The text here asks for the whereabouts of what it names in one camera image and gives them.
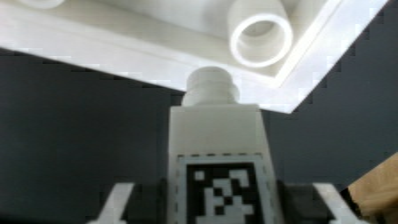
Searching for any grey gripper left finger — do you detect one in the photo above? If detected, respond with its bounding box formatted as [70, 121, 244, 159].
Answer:
[88, 181, 166, 224]

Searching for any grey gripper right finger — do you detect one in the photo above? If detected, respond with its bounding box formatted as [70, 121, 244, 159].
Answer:
[278, 181, 370, 224]

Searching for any white square table top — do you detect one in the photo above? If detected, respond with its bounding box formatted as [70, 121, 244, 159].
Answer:
[0, 0, 390, 113]

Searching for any white table leg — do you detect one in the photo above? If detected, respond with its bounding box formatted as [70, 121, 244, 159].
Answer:
[166, 67, 285, 224]

